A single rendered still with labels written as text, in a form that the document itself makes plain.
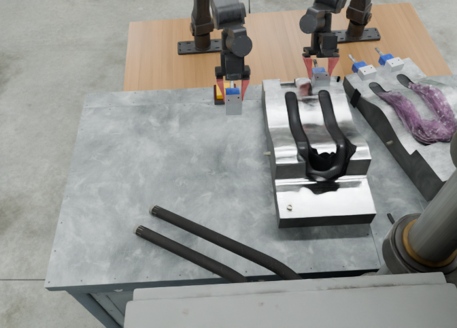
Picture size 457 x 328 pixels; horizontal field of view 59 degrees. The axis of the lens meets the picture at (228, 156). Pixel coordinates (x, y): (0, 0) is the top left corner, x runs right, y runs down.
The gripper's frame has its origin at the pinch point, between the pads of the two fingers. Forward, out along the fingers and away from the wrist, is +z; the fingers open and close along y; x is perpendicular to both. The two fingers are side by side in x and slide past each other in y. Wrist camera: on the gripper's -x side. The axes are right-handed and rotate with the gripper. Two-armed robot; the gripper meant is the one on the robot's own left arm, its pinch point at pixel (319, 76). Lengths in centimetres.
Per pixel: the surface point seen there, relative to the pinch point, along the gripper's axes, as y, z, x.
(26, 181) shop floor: -140, 66, 68
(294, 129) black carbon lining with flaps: -10.9, 12.2, -15.9
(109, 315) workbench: -74, 72, -26
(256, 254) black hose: -26, 30, -52
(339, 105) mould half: 4.7, 7.6, -8.8
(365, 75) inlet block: 16.5, 1.2, 3.5
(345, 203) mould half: 0.0, 26.5, -36.4
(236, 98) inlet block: -28.0, 2.0, -14.0
